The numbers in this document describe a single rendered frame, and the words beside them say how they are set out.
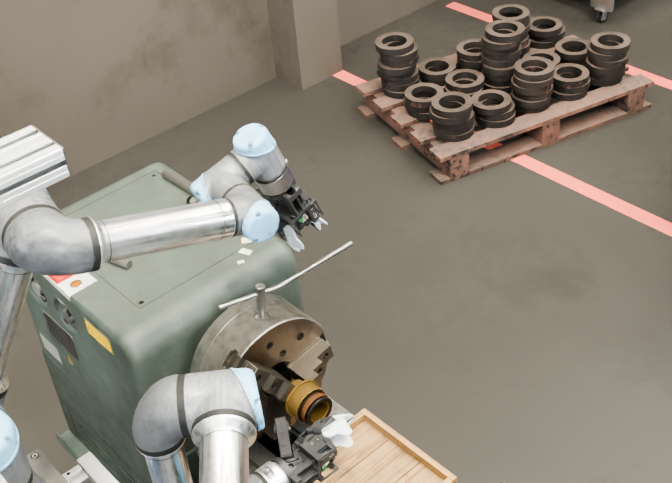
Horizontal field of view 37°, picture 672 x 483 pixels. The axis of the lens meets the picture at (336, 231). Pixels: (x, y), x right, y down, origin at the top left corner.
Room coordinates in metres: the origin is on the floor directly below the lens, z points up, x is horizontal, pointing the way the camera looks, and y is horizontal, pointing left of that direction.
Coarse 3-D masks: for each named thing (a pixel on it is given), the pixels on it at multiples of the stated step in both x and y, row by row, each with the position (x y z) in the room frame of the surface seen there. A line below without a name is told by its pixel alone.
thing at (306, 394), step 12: (300, 384) 1.56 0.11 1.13; (312, 384) 1.56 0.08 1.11; (288, 396) 1.54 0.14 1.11; (300, 396) 1.53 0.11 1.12; (312, 396) 1.52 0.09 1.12; (324, 396) 1.53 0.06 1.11; (288, 408) 1.53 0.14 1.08; (300, 408) 1.51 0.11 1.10; (312, 408) 1.50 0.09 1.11; (324, 408) 1.53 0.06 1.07; (300, 420) 1.51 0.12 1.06; (312, 420) 1.51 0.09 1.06
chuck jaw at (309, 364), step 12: (324, 336) 1.71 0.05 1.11; (312, 348) 1.67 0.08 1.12; (324, 348) 1.67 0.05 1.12; (300, 360) 1.65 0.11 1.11; (312, 360) 1.64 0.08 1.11; (324, 360) 1.66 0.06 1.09; (288, 372) 1.65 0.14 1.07; (300, 372) 1.61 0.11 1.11; (312, 372) 1.61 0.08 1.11; (324, 372) 1.63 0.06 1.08
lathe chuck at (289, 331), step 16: (272, 304) 1.72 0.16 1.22; (288, 304) 1.74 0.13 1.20; (240, 320) 1.66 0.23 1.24; (256, 320) 1.65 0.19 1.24; (272, 320) 1.65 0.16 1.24; (288, 320) 1.66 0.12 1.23; (304, 320) 1.68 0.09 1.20; (224, 336) 1.63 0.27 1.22; (240, 336) 1.62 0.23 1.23; (256, 336) 1.61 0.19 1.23; (272, 336) 1.62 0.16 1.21; (288, 336) 1.65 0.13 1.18; (304, 336) 1.68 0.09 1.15; (208, 352) 1.62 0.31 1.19; (224, 352) 1.60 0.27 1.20; (240, 352) 1.58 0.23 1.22; (256, 352) 1.59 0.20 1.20; (272, 352) 1.62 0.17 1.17; (288, 352) 1.65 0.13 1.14; (208, 368) 1.59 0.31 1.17; (224, 368) 1.57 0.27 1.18; (272, 368) 1.69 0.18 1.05
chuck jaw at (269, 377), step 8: (232, 360) 1.58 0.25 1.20; (240, 360) 1.57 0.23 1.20; (248, 360) 1.58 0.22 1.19; (256, 368) 1.55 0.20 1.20; (264, 368) 1.58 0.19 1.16; (256, 376) 1.54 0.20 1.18; (264, 376) 1.55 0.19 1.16; (272, 376) 1.55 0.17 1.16; (280, 376) 1.58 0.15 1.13; (264, 384) 1.55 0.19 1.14; (272, 384) 1.54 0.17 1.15; (280, 384) 1.55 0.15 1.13; (288, 384) 1.55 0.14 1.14; (272, 392) 1.54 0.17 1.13; (280, 392) 1.54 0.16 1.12; (288, 392) 1.54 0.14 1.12
